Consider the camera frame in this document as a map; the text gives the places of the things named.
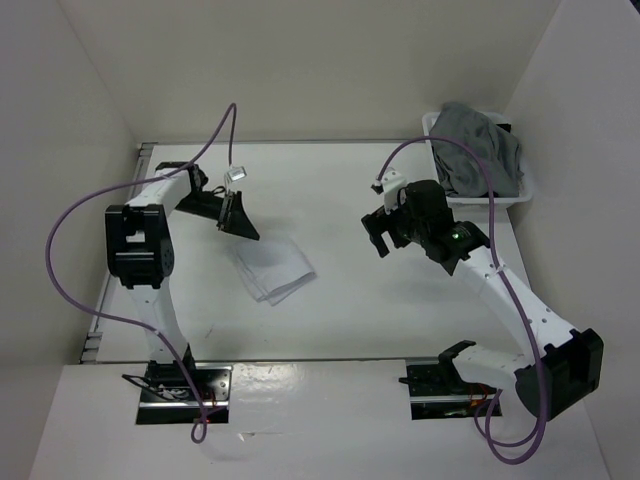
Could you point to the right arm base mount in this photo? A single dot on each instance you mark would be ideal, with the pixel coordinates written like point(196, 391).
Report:
point(431, 397)

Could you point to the white skirt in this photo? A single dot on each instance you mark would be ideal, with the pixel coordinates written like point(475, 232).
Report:
point(271, 268)

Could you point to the white plastic laundry basket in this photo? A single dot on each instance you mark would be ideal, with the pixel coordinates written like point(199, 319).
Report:
point(525, 184)

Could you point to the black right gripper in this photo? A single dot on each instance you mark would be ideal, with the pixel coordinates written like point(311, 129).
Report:
point(378, 222)

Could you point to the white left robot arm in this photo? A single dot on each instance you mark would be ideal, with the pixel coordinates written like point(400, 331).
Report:
point(141, 255)

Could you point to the grey skirt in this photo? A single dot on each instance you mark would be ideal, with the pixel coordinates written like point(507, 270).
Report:
point(475, 155)

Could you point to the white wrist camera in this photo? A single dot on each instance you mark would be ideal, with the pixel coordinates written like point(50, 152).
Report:
point(389, 187)
point(234, 174)

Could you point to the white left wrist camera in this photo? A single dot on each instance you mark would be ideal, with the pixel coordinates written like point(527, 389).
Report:
point(234, 174)

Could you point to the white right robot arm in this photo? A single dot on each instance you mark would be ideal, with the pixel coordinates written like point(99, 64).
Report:
point(557, 366)

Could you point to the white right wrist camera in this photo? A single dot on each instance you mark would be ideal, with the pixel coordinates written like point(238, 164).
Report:
point(389, 187)

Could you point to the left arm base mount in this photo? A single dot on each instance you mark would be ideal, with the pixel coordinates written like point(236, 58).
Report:
point(166, 398)

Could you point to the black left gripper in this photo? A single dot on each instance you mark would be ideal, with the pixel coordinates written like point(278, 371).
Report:
point(232, 217)

